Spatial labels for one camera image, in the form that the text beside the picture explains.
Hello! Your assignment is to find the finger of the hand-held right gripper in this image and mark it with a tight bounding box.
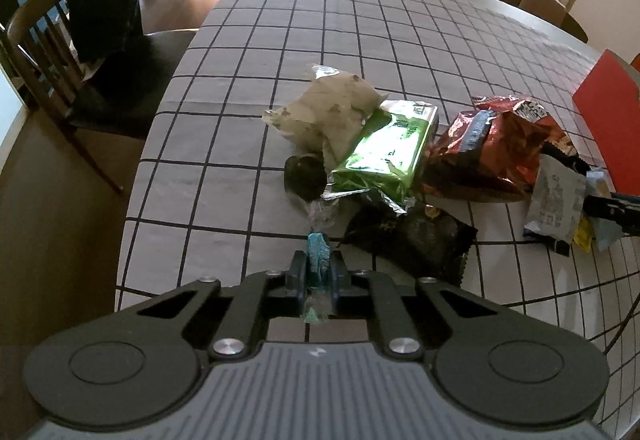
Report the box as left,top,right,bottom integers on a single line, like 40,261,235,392
583,193,640,237

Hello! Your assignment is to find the teal candy wrapper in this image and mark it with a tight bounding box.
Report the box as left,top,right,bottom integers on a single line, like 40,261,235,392
300,232,334,324

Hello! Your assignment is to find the clear wrapped candy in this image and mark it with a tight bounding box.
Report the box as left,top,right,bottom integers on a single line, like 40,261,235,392
306,197,341,231

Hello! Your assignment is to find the green cracker packet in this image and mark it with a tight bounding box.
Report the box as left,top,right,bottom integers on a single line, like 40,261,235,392
322,99,441,217

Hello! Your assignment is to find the small dark round packet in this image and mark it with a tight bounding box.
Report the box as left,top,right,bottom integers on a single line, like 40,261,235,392
283,153,329,201

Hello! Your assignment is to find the wooden chair with dark seat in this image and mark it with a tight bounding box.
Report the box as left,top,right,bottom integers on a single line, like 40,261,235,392
0,0,201,194

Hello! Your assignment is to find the red cardboard box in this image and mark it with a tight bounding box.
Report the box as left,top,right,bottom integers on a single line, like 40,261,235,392
572,49,640,198

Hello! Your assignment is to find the black snack packet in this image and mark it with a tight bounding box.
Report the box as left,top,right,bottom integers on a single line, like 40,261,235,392
342,203,478,289

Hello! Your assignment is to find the red chip bag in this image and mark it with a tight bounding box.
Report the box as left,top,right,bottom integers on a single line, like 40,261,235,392
422,94,581,204

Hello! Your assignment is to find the grey snack packet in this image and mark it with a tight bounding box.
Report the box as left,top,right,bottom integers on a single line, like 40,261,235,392
522,153,589,257

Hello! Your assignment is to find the yellow snack packet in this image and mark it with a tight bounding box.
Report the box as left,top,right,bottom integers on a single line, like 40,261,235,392
572,215,599,251

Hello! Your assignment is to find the light blue snack packet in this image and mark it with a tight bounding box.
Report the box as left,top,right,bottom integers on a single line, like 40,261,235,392
585,170,626,252

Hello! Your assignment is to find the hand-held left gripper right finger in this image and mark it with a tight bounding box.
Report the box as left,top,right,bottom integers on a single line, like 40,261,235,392
328,252,507,363

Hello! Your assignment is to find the beige snack bag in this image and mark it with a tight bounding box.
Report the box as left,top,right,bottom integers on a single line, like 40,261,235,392
262,64,390,171

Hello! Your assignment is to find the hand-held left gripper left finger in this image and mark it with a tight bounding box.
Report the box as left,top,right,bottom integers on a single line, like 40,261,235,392
114,251,310,364

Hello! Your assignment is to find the grid-patterned tablecloth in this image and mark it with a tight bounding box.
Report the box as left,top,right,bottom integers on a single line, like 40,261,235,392
114,0,640,440

